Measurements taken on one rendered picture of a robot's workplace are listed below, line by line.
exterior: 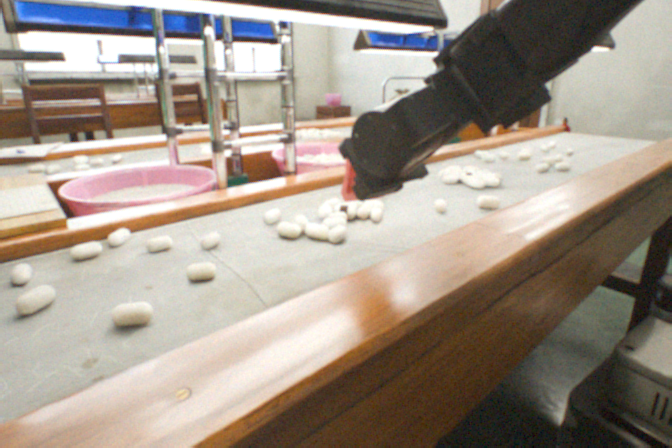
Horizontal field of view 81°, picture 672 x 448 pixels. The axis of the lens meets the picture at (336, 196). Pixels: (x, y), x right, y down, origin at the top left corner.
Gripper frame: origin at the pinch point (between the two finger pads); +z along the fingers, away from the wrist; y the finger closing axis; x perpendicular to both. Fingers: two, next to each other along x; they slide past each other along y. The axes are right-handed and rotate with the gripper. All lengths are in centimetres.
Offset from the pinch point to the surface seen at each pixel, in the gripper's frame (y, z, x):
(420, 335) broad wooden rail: 8.3, -10.0, 17.4
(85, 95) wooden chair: -9, 191, -167
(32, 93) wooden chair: 17, 189, -168
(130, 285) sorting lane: 25.3, 10.2, 0.5
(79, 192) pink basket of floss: 24, 41, -27
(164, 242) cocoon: 19.4, 14.4, -4.7
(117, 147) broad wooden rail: 9, 73, -55
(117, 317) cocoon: 28.0, 3.3, 4.6
